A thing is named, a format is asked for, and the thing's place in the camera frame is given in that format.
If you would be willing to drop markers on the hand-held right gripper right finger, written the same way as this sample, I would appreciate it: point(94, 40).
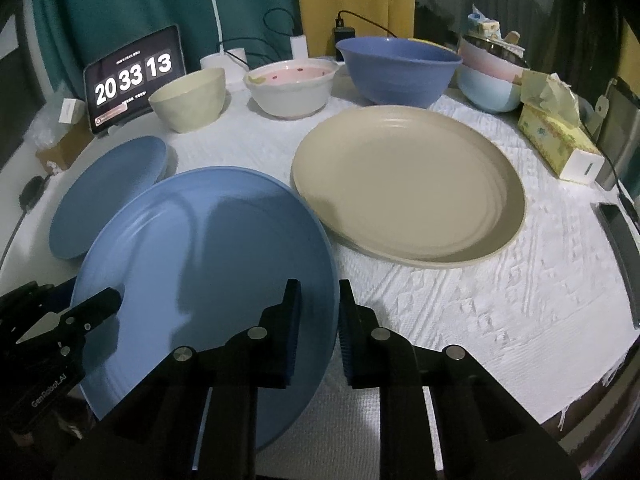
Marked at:
point(347, 340)

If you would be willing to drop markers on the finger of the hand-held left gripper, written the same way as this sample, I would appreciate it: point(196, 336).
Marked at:
point(27, 297)
point(97, 307)

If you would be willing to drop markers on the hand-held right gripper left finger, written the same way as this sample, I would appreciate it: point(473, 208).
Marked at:
point(292, 330)

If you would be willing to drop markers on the small blue plate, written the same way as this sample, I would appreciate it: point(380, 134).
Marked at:
point(100, 195)

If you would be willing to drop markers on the large blue plate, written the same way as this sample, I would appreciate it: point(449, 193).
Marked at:
point(200, 260)

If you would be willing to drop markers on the large beige plate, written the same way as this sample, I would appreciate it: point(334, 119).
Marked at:
point(400, 185)

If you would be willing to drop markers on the cream bowl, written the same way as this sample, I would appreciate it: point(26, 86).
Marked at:
point(187, 105)

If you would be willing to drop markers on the pink strawberry bowl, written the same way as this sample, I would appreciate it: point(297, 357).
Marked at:
point(290, 95)

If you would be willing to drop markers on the large blue bowl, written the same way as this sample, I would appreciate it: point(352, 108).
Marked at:
point(395, 75)

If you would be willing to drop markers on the cardboard box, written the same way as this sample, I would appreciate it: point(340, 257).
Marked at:
point(60, 152)

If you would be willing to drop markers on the small white box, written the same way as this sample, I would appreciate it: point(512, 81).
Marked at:
point(70, 110)

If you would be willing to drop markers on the tablet with clock display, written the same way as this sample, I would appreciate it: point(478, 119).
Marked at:
point(132, 77)

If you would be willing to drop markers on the white desk lamp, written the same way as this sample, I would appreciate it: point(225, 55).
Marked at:
point(212, 61)

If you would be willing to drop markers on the yellow tissue box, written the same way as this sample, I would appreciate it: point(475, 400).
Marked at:
point(550, 147)

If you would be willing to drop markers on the white charger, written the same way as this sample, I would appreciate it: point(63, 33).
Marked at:
point(300, 47)

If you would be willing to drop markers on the light blue bowl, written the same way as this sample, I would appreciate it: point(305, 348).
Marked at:
point(485, 92)

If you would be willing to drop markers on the black smartphone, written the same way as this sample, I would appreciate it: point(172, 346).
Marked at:
point(620, 250)

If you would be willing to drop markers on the black charger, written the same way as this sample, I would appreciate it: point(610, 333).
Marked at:
point(342, 40)

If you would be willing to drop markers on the teal curtain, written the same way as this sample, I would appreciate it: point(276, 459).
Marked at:
point(125, 0)

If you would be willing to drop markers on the pink steel-lined bowl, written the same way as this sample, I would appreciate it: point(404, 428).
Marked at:
point(482, 60)

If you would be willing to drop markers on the yellow soft tissue pack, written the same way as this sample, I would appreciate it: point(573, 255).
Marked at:
point(545, 95)

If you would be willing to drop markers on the steel flask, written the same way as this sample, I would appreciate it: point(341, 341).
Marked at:
point(612, 170)

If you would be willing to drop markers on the blue and white packet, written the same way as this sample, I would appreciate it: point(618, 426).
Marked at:
point(482, 22)

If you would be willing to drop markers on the dark chair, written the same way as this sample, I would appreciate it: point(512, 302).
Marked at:
point(505, 15)

